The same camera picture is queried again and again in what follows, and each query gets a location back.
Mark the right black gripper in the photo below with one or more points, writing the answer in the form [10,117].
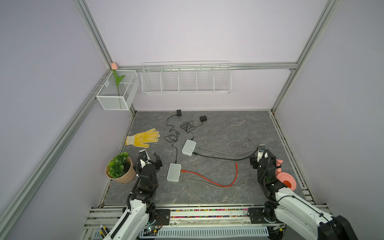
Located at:
[254,161]

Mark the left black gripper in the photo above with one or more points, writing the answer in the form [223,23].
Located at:
[157,163]

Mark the white network switch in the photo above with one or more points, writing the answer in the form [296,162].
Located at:
[189,147]
[174,173]

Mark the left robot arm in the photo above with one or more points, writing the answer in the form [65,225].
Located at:
[141,208]

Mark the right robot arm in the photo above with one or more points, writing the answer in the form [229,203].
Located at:
[287,207]

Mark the potted green plant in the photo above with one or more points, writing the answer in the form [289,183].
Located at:
[121,169]

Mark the pink watering can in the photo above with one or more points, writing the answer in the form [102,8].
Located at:
[284,177]

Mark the yellow white work glove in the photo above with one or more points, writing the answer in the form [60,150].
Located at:
[143,140]

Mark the small white mesh basket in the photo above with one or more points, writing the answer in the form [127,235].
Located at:
[108,95]

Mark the artificial pink tulip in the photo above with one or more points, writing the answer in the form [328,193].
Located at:
[118,78]

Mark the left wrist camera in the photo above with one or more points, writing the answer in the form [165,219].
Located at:
[143,158]

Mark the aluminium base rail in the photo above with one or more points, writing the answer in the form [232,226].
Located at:
[193,222]

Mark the long white wire basket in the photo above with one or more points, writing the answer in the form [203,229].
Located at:
[195,77]

